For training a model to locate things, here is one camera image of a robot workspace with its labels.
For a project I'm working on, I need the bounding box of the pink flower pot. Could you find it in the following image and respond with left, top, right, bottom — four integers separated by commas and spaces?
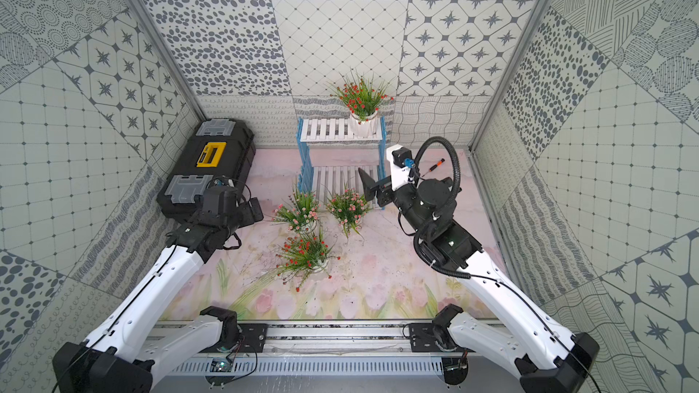
325, 188, 371, 237
272, 188, 320, 234

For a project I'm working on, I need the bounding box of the red flower pot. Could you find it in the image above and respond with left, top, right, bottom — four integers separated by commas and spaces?
331, 71, 393, 138
275, 230, 335, 292

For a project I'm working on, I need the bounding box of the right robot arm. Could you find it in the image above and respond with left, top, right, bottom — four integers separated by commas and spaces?
358, 167, 600, 392

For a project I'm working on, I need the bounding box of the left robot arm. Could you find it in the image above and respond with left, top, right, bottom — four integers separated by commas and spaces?
52, 176, 264, 392

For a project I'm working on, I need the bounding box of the blue white wooden rack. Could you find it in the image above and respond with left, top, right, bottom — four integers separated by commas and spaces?
296, 118, 387, 203

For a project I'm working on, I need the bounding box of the orange black screwdriver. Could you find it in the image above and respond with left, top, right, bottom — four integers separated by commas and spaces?
426, 158, 446, 175

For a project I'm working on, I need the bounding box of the black plastic toolbox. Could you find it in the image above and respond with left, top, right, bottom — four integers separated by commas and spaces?
157, 119, 256, 223

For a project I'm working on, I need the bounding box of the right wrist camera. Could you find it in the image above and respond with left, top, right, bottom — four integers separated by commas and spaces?
385, 144, 416, 191

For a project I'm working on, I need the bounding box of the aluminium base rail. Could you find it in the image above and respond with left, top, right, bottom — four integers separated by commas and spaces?
111, 318, 564, 358

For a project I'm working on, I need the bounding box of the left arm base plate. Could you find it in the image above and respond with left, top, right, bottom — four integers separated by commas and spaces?
214, 323, 269, 354

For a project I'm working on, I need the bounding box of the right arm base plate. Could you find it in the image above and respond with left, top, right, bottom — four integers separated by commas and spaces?
402, 323, 454, 353

